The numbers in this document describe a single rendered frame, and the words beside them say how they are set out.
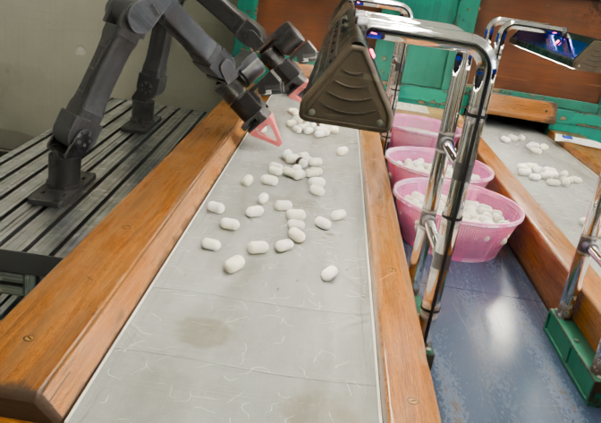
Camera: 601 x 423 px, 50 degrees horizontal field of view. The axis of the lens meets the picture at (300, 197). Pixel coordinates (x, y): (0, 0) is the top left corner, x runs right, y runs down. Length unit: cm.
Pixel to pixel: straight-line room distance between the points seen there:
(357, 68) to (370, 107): 3
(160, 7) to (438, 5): 119
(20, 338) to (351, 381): 36
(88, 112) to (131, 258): 51
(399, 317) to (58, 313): 41
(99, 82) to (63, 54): 196
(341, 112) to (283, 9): 178
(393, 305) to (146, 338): 32
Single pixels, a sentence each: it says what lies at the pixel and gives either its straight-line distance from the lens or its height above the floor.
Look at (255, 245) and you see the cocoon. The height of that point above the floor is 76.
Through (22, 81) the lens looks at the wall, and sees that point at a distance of 341.
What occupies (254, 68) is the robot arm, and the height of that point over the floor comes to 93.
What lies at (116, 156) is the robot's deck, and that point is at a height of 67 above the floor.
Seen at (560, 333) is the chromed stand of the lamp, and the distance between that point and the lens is 108.
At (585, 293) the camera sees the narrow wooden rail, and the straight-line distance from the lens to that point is 108.
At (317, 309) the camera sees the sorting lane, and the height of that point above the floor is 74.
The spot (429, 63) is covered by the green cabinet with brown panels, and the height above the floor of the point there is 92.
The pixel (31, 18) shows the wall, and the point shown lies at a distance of 334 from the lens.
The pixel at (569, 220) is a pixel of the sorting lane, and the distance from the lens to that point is 151.
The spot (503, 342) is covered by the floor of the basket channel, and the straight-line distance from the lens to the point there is 106.
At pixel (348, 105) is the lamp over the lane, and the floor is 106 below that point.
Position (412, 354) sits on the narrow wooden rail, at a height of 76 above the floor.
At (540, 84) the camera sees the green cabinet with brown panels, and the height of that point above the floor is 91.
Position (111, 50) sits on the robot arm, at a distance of 136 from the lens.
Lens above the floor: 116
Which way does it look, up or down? 19 degrees down
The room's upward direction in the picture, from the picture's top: 9 degrees clockwise
